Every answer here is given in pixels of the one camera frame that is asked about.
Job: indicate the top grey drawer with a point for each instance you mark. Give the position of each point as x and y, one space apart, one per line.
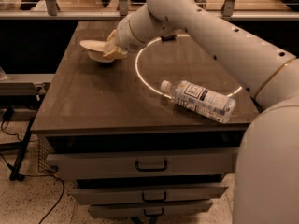
83 166

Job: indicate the clear plastic water bottle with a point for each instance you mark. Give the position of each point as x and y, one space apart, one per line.
200 100

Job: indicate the black stand leg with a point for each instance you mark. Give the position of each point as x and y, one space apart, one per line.
15 173

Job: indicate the middle grey drawer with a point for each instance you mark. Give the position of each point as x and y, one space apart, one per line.
149 194

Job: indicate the metal railing frame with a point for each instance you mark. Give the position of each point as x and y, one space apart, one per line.
95 9

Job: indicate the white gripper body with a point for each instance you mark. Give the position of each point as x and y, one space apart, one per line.
123 38

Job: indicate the bottom grey drawer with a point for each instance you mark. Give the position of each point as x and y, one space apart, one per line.
149 209

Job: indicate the white paper bowl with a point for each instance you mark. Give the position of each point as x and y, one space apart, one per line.
95 50

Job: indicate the dark rxbar chocolate wrapper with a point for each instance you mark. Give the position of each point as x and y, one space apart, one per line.
168 38

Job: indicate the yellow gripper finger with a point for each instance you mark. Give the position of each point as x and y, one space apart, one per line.
114 53
111 41

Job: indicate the grey drawer cabinet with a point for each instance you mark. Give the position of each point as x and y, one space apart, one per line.
93 107

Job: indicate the grey drawer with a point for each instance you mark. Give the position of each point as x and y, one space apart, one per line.
83 166
149 194
149 209

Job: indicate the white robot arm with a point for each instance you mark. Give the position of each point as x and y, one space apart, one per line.
267 168

